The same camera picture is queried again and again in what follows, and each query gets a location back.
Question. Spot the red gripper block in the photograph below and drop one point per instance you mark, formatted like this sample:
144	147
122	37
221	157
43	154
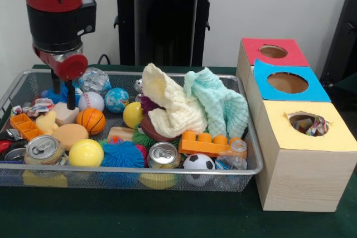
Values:
73	68

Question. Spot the red white blue cloth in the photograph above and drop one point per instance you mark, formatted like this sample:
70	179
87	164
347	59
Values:
36	107

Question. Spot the cream waffle cloth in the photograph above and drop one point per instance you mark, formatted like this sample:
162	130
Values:
173	115

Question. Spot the light teal waffle cloth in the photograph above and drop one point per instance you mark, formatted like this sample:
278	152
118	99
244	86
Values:
223	104

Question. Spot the wooden box with three holes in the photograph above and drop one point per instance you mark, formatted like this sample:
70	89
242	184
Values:
301	176

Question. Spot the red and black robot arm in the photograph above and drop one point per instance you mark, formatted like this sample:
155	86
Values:
55	12

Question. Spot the blue spiky rubber ball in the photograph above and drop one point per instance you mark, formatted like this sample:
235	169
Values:
121	154
63	96

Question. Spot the white toy baseball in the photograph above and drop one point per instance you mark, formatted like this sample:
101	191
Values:
91	101

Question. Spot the orange toy basketball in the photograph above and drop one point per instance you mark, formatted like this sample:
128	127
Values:
91	121

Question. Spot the blue and green globe ball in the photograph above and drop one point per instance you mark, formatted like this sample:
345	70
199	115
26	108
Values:
116	100

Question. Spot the yellow smooth ball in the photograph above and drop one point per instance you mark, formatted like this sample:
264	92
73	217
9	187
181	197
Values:
86	153

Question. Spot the orange toy building block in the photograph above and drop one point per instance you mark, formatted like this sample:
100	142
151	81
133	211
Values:
199	146

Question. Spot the black and white soccer ball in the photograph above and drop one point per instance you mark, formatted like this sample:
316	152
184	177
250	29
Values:
198	161

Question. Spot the black upright panel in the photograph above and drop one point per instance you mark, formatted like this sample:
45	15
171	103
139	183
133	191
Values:
343	40

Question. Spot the dark green side table cloth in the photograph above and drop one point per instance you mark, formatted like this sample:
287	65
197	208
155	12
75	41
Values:
350	82

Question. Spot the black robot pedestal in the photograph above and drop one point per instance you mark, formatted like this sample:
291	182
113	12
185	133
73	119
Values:
167	26

